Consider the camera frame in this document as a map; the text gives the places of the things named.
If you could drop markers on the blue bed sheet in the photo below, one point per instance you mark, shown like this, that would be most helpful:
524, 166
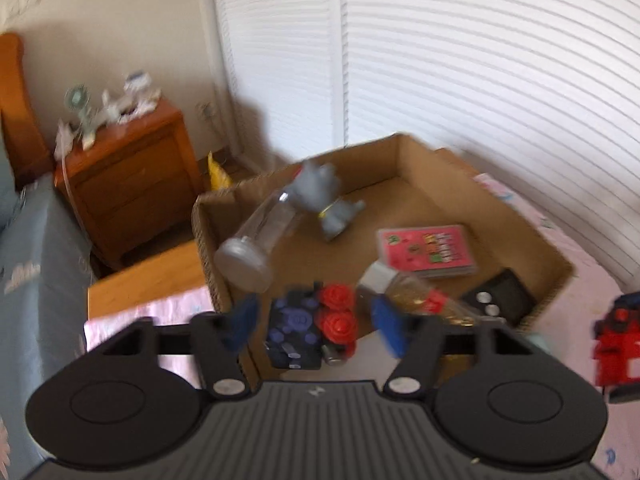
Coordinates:
45, 274

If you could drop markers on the grey plush toy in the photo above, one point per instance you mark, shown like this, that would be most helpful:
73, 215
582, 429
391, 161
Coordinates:
317, 189

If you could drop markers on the white louvered closet doors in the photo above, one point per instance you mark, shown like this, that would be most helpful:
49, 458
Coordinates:
543, 94

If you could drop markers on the red toy train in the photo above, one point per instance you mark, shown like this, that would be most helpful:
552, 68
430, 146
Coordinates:
617, 350

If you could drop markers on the yellow bag on floor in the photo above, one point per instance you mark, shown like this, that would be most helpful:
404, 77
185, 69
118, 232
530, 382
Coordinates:
218, 177

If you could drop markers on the small black digital scale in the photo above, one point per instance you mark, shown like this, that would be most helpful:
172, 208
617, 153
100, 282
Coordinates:
503, 296

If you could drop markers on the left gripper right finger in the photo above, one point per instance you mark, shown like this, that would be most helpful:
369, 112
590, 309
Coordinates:
415, 340

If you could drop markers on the floral pink tablecloth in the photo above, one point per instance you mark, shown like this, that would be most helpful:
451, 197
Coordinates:
565, 327

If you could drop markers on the white phone stand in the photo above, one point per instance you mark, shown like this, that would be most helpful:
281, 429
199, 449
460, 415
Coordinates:
139, 99

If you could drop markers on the wooden bed headboard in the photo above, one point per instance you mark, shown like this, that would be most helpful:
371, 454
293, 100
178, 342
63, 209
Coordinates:
26, 147

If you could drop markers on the red card pack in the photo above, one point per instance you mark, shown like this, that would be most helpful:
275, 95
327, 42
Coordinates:
428, 251

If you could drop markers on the black toy train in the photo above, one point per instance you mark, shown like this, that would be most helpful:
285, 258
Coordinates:
312, 326

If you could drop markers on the empty clear plastic jar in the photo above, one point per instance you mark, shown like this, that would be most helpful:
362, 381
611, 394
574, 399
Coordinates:
244, 259

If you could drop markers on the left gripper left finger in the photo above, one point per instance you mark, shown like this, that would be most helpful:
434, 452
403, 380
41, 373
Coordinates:
217, 339

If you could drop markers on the cardboard box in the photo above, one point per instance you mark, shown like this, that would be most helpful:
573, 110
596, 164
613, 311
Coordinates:
404, 184

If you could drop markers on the jar with red label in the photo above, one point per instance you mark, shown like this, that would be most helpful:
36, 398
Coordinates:
410, 294

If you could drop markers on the small green desk fan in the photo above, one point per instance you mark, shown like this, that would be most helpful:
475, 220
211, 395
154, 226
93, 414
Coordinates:
77, 100

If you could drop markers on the wooden nightstand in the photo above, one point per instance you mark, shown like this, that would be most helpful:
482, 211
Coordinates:
136, 182

